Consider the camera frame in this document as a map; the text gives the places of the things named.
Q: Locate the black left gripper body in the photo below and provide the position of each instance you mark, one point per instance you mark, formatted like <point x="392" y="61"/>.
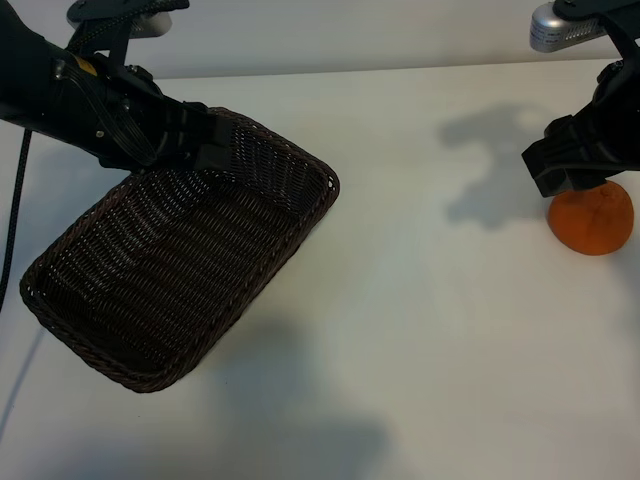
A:
<point x="125" y="115"/>

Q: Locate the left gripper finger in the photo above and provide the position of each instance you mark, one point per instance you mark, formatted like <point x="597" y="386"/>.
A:
<point x="217" y="132"/>
<point x="212" y="159"/>

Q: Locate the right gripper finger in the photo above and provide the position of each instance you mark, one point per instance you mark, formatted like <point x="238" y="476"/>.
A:
<point x="550" y="167"/>
<point x="590" y="180"/>

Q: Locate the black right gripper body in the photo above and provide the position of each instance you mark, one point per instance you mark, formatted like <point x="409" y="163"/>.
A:
<point x="617" y="125"/>

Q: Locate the orange fruit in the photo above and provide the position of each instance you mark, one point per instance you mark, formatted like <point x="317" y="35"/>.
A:
<point x="590" y="225"/>

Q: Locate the dark brown woven basket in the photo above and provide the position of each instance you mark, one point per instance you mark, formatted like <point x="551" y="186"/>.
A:
<point x="175" y="280"/>

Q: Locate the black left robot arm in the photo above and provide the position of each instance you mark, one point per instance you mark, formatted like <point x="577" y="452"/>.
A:
<point x="20" y="75"/>

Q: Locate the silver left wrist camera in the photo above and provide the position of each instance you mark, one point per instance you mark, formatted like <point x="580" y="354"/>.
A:
<point x="155" y="25"/>

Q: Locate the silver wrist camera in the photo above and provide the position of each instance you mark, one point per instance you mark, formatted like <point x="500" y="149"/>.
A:
<point x="155" y="25"/>
<point x="555" y="32"/>

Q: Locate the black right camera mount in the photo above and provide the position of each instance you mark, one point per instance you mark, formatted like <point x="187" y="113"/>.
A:
<point x="620" y="20"/>

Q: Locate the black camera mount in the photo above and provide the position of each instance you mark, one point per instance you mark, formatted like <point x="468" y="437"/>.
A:
<point x="620" y="20"/>
<point x="100" y="10"/>

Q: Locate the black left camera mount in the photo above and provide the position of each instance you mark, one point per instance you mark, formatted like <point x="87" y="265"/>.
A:
<point x="100" y="10"/>

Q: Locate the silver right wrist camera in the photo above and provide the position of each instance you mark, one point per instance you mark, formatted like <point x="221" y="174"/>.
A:
<point x="555" y="32"/>

